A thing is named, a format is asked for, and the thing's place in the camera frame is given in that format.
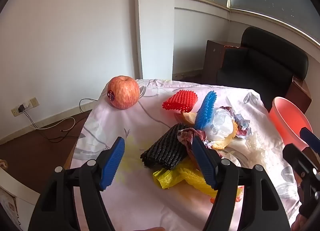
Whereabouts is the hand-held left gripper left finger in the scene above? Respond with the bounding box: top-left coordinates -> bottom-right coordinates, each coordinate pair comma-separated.
28,136 -> 125,231

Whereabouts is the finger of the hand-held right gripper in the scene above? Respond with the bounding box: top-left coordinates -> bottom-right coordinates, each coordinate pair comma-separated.
282,143 -> 320,184
299,127 -> 320,154

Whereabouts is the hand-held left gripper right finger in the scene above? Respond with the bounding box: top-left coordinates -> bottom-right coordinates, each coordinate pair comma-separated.
191,136 -> 292,231

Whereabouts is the yellow plastic bag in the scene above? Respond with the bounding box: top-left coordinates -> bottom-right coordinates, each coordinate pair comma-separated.
153,157 -> 244,203

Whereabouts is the pink plastic basin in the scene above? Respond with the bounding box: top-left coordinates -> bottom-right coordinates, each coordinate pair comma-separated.
269,97 -> 313,152

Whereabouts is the maroon foil wrapper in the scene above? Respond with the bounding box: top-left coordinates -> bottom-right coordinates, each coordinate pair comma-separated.
220,106 -> 252,137
177,128 -> 208,152

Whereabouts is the black foam fruit net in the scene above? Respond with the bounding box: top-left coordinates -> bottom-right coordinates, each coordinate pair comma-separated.
140,123 -> 193,170

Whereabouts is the white foam fruit net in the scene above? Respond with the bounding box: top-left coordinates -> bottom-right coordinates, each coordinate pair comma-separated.
245,131 -> 269,165

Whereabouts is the clear white plastic bag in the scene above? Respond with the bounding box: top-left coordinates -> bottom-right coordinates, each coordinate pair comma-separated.
206,107 -> 234,142

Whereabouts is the blue foam fruit net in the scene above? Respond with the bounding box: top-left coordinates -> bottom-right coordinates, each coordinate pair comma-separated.
194,91 -> 217,130

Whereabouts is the red foam fruit net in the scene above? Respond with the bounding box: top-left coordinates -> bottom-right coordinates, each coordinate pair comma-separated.
162,89 -> 198,113

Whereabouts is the person's right hand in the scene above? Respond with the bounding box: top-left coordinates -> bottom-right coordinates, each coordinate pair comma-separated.
291,216 -> 307,231

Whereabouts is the pink floral tablecloth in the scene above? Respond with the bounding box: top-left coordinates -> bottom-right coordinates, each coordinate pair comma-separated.
70,79 -> 302,231

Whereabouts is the red apple with sticker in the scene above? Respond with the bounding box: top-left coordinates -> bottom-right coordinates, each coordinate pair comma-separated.
107,75 -> 140,110

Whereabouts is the black armchair with wooden arms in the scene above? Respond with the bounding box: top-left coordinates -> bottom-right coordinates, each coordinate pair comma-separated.
203,26 -> 313,114

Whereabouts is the white side table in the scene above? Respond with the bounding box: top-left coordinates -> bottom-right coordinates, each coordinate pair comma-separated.
0,161 -> 41,231

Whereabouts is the black cable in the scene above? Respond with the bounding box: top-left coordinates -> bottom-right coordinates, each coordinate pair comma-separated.
79,98 -> 100,115
45,119 -> 87,144

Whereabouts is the white wall socket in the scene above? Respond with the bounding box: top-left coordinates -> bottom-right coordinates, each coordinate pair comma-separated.
10,106 -> 24,117

